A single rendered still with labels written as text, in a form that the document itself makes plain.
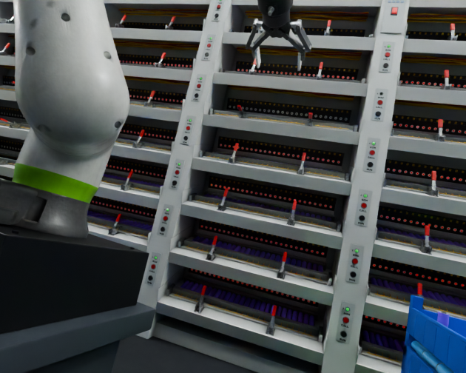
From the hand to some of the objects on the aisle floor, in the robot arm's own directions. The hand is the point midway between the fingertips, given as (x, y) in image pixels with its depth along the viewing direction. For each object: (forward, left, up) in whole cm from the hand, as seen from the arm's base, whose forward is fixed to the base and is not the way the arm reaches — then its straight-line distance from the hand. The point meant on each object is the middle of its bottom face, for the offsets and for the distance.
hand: (278, 64), depth 98 cm
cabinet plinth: (+36, +4, -99) cm, 106 cm away
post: (+41, -31, -98) cm, 111 cm away
